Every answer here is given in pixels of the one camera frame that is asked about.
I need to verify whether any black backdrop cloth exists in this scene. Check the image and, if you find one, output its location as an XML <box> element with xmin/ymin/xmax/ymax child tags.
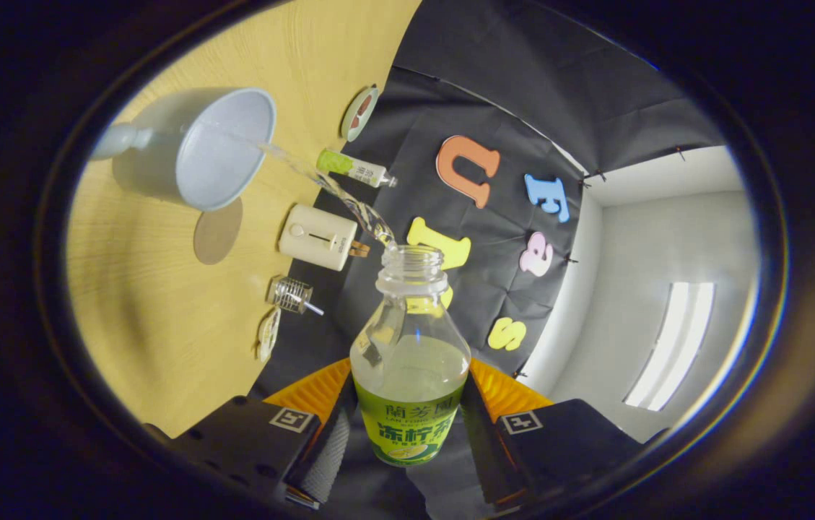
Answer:
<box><xmin>248</xmin><ymin>0</ymin><xmax>725</xmax><ymax>520</ymax></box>

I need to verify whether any slim white green bottle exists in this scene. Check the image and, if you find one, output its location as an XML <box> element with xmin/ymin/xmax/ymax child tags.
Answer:
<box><xmin>316</xmin><ymin>148</ymin><xmax>398</xmax><ymax>189</ymax></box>

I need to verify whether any pale green plate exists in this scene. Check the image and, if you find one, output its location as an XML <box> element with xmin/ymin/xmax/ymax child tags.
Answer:
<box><xmin>340</xmin><ymin>84</ymin><xmax>380</xmax><ymax>142</ymax></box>

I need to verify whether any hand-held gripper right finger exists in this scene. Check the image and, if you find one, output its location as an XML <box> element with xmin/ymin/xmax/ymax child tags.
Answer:
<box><xmin>461</xmin><ymin>357</ymin><xmax>642</xmax><ymax>506</ymax></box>

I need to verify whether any round brown coaster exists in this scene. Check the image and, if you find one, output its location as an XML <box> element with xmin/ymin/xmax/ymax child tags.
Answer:
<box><xmin>193</xmin><ymin>196</ymin><xmax>244</xmax><ymax>265</ymax></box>

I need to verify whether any wire mesh holder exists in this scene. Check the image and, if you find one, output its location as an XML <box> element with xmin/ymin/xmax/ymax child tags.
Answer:
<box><xmin>267</xmin><ymin>276</ymin><xmax>314</xmax><ymax>314</ymax></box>

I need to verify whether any white cup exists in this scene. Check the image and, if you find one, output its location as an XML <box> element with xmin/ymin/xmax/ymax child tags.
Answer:
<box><xmin>90</xmin><ymin>87</ymin><xmax>278</xmax><ymax>212</ymax></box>

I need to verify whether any clear juice bottle green label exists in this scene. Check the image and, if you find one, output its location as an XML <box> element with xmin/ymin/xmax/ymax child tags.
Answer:
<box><xmin>349</xmin><ymin>244</ymin><xmax>471</xmax><ymax>467</ymax></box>

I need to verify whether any wooden table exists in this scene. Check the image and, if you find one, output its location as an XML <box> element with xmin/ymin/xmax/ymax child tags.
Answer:
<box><xmin>64</xmin><ymin>0</ymin><xmax>422</xmax><ymax>438</ymax></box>

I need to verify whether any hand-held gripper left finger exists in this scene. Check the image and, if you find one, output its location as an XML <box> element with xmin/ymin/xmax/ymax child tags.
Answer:
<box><xmin>144</xmin><ymin>357</ymin><xmax>359</xmax><ymax>510</ymax></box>

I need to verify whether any ceiling light panel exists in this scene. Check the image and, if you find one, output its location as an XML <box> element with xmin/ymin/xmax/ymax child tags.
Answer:
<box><xmin>622</xmin><ymin>282</ymin><xmax>715</xmax><ymax>412</ymax></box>

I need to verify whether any cream toaster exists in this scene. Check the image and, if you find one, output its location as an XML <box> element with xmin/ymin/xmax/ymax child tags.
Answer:
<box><xmin>279</xmin><ymin>204</ymin><xmax>359</xmax><ymax>272</ymax></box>

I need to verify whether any white divided dish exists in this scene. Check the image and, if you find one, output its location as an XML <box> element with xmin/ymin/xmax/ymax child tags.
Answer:
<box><xmin>258</xmin><ymin>306</ymin><xmax>282</xmax><ymax>363</ymax></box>

